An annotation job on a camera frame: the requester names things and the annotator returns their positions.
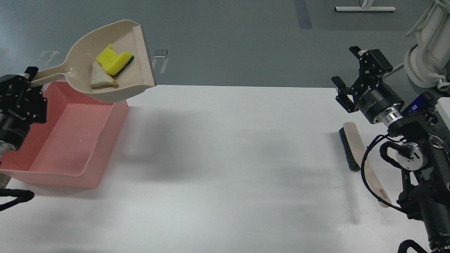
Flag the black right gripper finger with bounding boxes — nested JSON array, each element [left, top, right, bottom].
[[336, 93, 359, 113], [331, 76, 354, 92]]

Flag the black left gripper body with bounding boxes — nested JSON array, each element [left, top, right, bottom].
[[0, 67, 47, 152]]

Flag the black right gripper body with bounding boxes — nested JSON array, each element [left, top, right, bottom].
[[352, 48, 404, 125]]

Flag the beige hand brush black bristles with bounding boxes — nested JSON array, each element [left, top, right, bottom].
[[339, 122, 392, 208]]

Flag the toast bread slice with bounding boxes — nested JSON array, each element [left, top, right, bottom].
[[90, 61, 119, 89]]

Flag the beige plastic dustpan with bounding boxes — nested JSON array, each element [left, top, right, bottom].
[[31, 20, 156, 103]]

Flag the yellow sponge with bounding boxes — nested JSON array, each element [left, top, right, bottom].
[[95, 44, 134, 76]]

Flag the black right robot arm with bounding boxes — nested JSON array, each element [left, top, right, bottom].
[[331, 46, 450, 253]]

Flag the pink plastic bin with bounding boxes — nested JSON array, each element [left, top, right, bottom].
[[1, 81, 129, 189]]

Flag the white office chair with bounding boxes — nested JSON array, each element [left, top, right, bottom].
[[384, 0, 450, 98]]

